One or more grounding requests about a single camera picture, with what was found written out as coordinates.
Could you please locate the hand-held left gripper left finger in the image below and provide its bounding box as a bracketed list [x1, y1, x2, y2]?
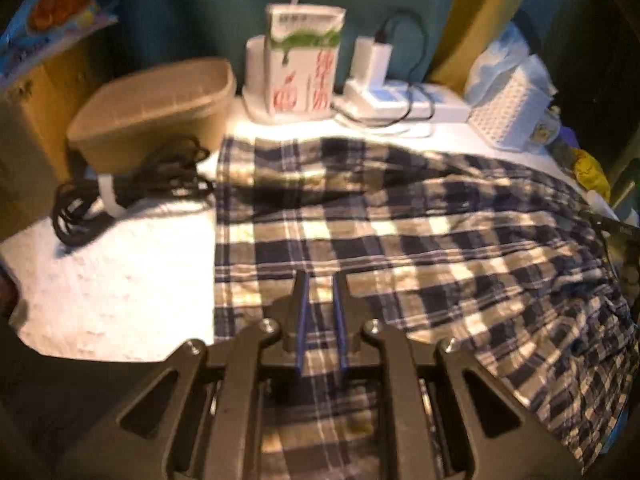
[65, 270, 311, 480]

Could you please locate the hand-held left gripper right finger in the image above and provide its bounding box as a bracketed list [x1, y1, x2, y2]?
[331, 272, 586, 480]

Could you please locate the blue plaid shirt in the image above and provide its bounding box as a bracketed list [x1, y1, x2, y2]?
[212, 135, 640, 467]

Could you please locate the white textured table cover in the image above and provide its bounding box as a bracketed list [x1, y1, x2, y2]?
[0, 95, 601, 364]

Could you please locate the white power strip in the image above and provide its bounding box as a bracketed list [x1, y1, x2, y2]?
[334, 79, 471, 127]

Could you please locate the white charger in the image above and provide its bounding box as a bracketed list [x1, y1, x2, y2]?
[350, 36, 394, 94]

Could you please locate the white carton green red print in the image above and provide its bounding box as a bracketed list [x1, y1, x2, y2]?
[265, 4, 347, 120]

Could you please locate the tan plastic basin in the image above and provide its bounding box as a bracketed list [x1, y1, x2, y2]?
[66, 57, 237, 173]

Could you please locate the white perforated basket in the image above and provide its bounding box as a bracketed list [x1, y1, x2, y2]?
[467, 55, 551, 151]

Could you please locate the printed mug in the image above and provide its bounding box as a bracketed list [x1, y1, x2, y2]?
[532, 107, 562, 153]

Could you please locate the yellow crumpled bag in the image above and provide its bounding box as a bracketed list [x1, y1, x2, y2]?
[572, 149, 612, 203]

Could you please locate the light blue plastic bag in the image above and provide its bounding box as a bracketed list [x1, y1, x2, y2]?
[465, 22, 556, 106]

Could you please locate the cardboard box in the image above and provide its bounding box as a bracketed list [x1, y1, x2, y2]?
[0, 35, 101, 241]

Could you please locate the yellow board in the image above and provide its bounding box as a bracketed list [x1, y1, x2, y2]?
[432, 0, 546, 86]

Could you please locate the colourful snack packet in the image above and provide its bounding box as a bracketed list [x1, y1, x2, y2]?
[0, 0, 120, 92]

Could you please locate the black cable bundle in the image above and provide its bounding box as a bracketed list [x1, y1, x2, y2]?
[51, 137, 216, 247]

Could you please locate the black charger cable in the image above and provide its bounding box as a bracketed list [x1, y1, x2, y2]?
[375, 10, 432, 123]

